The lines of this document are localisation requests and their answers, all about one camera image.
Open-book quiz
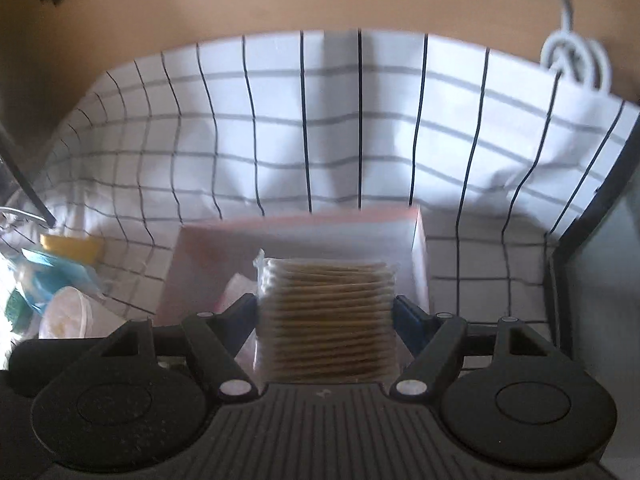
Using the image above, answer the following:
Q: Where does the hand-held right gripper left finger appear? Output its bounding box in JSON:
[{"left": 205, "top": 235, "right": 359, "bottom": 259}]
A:
[{"left": 102, "top": 294, "right": 258, "bottom": 401}]

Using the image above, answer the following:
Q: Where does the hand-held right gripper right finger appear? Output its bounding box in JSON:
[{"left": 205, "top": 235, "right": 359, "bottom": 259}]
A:
[{"left": 390, "top": 295, "right": 556, "bottom": 401}]

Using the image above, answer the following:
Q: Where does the pink box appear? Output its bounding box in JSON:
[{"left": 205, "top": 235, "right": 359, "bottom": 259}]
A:
[{"left": 157, "top": 207, "right": 432, "bottom": 361}]

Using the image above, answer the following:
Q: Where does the yellow sponge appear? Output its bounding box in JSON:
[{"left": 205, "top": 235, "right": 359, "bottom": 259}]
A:
[{"left": 39, "top": 233, "right": 105, "bottom": 267}]

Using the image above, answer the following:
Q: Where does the white plastic cup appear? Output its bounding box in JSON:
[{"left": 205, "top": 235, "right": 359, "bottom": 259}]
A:
[{"left": 38, "top": 286, "right": 126, "bottom": 340}]

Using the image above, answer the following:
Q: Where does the white checked cloth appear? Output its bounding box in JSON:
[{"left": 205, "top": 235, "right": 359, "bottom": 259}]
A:
[{"left": 0, "top": 29, "right": 640, "bottom": 331}]

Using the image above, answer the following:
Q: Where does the black monitor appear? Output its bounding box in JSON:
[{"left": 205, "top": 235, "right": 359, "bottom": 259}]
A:
[{"left": 547, "top": 167, "right": 640, "bottom": 461}]

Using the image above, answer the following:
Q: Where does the blue plastic packet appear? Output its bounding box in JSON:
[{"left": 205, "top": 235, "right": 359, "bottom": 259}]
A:
[{"left": 10, "top": 249, "right": 101, "bottom": 311}]

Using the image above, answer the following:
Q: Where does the green packet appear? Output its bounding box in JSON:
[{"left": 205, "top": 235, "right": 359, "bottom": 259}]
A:
[{"left": 2, "top": 290, "right": 31, "bottom": 333}]

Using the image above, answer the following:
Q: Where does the black rod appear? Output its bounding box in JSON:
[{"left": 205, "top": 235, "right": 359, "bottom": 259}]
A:
[{"left": 0, "top": 127, "right": 57, "bottom": 227}]

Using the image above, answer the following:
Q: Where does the white cable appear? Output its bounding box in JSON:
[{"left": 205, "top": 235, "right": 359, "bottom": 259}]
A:
[{"left": 534, "top": 0, "right": 614, "bottom": 95}]

